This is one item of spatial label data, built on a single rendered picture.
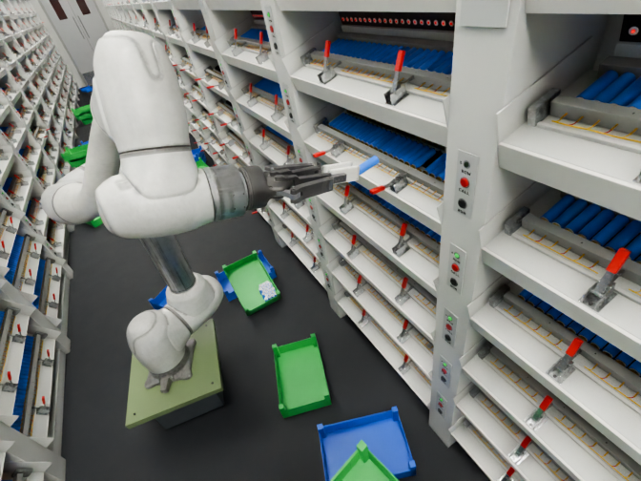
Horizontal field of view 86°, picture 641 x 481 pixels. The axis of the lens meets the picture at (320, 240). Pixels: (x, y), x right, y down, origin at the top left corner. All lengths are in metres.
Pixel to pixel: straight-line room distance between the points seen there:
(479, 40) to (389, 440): 1.27
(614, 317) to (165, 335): 1.25
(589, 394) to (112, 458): 1.62
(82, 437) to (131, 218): 1.50
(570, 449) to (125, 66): 1.03
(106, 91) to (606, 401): 0.90
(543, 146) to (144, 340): 1.26
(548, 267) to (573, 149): 0.20
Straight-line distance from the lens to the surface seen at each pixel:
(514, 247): 0.69
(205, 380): 1.49
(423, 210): 0.77
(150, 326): 1.39
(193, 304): 1.42
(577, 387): 0.79
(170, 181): 0.55
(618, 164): 0.54
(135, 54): 0.57
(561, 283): 0.65
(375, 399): 1.54
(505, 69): 0.55
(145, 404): 1.56
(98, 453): 1.87
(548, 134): 0.59
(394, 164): 0.87
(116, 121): 0.57
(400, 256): 0.95
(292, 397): 1.59
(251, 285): 1.97
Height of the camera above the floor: 1.38
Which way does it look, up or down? 39 degrees down
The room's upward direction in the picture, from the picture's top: 12 degrees counter-clockwise
